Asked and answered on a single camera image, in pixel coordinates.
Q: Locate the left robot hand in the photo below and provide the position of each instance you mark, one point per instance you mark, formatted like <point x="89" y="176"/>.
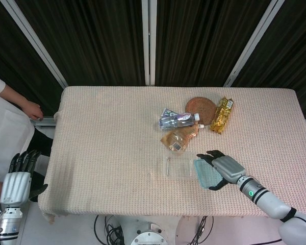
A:
<point x="15" y="186"/>

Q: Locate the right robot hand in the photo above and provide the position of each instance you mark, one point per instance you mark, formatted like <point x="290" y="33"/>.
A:
<point x="227" y="167"/>

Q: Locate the teal plastic lid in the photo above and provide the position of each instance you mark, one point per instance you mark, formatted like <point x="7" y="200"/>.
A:
<point x="204" y="174"/>

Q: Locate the grey round robot base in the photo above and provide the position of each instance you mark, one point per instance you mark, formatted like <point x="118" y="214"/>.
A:
<point x="149" y="236"/>

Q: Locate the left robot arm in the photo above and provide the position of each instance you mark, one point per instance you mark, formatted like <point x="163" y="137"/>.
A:
<point x="9" y="222"/>

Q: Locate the clear plastic food container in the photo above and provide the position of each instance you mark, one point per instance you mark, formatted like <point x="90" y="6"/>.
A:
<point x="181" y="166"/>

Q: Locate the person in white clothing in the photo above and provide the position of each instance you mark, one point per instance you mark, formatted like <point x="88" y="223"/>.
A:
<point x="5" y="137"/>

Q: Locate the gold foil snack package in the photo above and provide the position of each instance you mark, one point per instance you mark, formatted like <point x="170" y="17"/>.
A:
<point x="222" y="116"/>

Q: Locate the brown spout pouch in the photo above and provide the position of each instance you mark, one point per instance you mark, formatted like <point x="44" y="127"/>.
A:
<point x="178" y="139"/>

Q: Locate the black curtain panel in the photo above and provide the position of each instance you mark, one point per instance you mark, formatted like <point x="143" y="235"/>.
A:
<point x="290" y="51"/>
<point x="10" y="58"/>
<point x="91" y="38"/>
<point x="201" y="38"/>

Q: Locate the round woven brown coaster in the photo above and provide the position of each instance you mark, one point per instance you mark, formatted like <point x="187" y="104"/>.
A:
<point x="201" y="107"/>

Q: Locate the clear plastic water bottle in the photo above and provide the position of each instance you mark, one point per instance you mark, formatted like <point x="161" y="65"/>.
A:
<point x="176" y="121"/>

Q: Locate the small green purple packet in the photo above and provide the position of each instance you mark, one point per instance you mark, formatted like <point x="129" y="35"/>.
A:
<point x="168" y="112"/>

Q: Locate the pink waffle tablecloth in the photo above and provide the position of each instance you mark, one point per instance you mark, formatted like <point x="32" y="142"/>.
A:
<point x="104" y="153"/>

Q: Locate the grey metal rail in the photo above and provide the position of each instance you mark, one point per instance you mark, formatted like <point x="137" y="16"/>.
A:
<point x="44" y="122"/>

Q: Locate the white frame post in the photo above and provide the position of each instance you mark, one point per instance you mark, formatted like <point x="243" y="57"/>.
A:
<point x="252" y="43"/>
<point x="148" y="40"/>
<point x="35" y="46"/>

